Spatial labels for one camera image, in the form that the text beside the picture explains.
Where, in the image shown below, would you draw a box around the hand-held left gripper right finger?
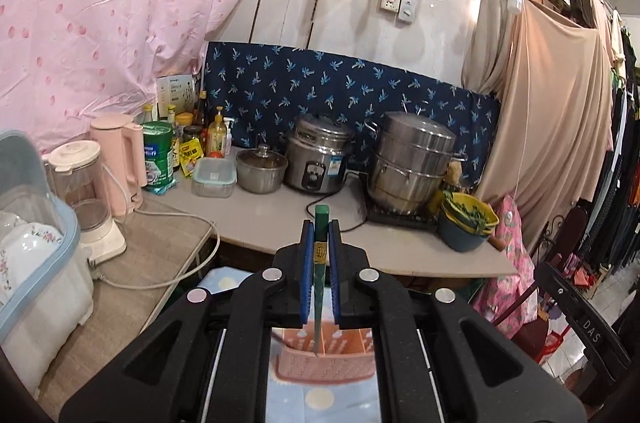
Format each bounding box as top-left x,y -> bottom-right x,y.
327,219 -> 587,423

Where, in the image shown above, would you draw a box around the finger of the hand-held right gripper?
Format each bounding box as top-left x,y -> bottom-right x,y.
535,260 -> 584,320

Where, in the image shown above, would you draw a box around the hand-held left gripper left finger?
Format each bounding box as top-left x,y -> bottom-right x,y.
59,219 -> 317,423

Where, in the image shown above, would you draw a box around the green chopstick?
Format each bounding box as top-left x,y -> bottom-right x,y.
314,204 -> 331,355

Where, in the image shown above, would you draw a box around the pink plastic utensil basket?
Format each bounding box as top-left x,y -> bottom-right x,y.
270,325 -> 378,386

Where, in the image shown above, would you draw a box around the red plastic stool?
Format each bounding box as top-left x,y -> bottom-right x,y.
537,317 -> 571,364

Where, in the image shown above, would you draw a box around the pink floral cloth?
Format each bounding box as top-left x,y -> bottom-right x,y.
472,195 -> 539,340

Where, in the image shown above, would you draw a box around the dark metal chair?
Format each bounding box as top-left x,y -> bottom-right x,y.
532,205 -> 591,265

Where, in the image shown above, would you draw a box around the black induction cooker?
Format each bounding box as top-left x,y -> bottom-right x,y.
360,197 -> 444,232

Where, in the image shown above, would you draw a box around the yellow colander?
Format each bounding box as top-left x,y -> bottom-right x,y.
439,190 -> 500,237

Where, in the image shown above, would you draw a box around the blue plastic bowl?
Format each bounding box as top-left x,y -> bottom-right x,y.
437,202 -> 494,253

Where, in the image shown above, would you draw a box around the small pot with glass lid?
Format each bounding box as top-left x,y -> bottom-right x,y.
235,144 -> 290,194

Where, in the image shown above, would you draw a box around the green leafy vegetables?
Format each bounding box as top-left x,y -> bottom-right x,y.
444,192 -> 494,232

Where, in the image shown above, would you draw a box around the steel rice cooker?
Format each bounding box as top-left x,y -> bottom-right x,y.
283,113 -> 355,195

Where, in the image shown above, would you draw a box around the steel steamer pot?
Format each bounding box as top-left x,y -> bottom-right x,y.
364,111 -> 466,215

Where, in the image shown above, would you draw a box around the yellow seasoning packet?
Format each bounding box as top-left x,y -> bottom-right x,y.
178,140 -> 206,179

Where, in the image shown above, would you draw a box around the yellow dish soap bottle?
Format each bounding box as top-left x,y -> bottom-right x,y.
207,106 -> 229,156

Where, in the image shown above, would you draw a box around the row of hanging clothes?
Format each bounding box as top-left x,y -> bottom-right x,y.
564,0 -> 640,305

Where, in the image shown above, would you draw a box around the white labelled sauce bottle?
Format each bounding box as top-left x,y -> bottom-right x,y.
167,105 -> 181,174

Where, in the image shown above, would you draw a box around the beige curtain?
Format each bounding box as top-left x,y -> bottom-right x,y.
459,0 -> 616,250

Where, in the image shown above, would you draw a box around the navy blue printed cloth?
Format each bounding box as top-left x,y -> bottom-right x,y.
202,41 -> 501,190

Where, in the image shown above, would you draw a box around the green tin can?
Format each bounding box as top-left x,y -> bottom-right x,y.
141,121 -> 176,190

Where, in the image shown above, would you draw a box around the dark sauce bottle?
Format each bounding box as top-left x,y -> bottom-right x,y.
193,91 -> 209,129

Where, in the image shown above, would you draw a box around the pink electric kettle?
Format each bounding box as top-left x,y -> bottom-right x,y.
89,113 -> 147,217

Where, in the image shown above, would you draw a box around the white carton box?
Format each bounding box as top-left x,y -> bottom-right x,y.
156,74 -> 197,116

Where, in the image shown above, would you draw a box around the white blender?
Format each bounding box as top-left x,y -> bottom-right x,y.
42,140 -> 127,263

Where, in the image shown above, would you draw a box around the white dish cabinet blue lid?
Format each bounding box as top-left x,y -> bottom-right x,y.
0,130 -> 95,397

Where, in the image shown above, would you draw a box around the floral plate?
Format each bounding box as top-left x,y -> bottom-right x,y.
0,222 -> 66,305

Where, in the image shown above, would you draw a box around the pink spotted curtain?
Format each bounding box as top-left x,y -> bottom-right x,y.
0,0 -> 284,154

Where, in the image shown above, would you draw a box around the black power cable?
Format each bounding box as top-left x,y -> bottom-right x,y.
305,170 -> 371,234

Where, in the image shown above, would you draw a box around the white power cable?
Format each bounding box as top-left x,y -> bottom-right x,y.
89,162 -> 221,289

